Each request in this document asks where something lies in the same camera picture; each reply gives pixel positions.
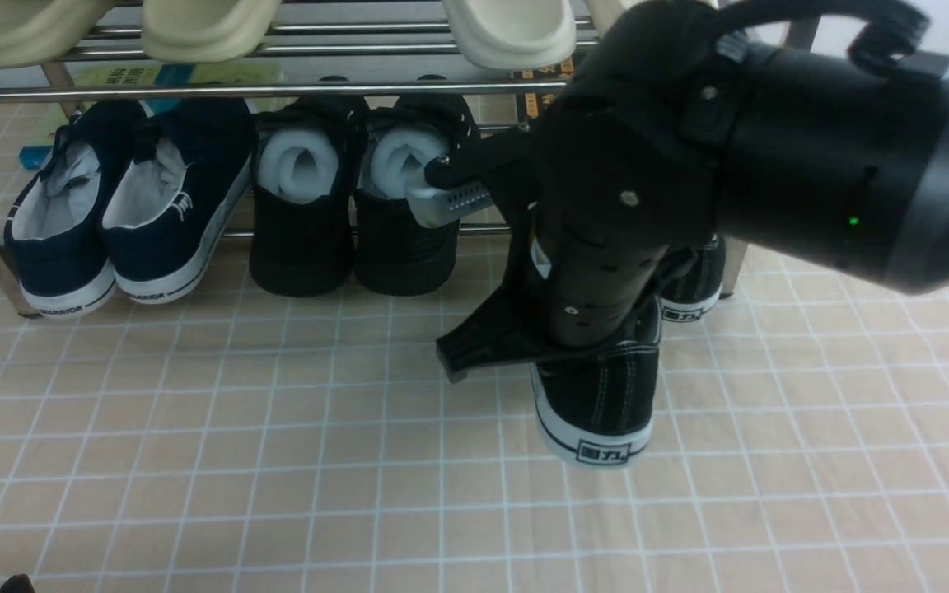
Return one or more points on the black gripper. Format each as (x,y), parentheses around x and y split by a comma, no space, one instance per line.
(604,194)

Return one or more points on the black white sneaker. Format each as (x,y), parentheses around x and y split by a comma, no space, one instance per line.
(694,293)
(597,412)

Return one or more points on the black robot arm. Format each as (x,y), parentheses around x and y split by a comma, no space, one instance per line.
(817,129)

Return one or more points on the black mesh shoe right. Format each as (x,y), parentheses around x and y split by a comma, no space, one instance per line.
(396,255)

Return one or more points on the black mesh shoe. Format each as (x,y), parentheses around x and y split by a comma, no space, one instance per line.
(304,173)
(396,255)

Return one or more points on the black mesh shoe left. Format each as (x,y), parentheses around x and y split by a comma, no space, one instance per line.
(304,173)

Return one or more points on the navy canvas shoe white sole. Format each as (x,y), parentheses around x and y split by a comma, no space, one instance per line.
(190,167)

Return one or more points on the navy canvas shoe far left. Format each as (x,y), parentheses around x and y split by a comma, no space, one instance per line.
(52,231)

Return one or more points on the silver metal shoe rack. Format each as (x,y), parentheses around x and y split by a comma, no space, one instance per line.
(114,43)

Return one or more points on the cream slipper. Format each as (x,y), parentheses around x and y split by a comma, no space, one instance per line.
(512,35)
(605,13)

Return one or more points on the cream slipper far right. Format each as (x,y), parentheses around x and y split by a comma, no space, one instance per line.
(605,13)

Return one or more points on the beige slipper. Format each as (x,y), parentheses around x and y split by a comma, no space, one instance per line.
(33,32)
(204,31)

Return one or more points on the beige slipper far left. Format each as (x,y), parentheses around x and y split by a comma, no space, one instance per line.
(33,32)

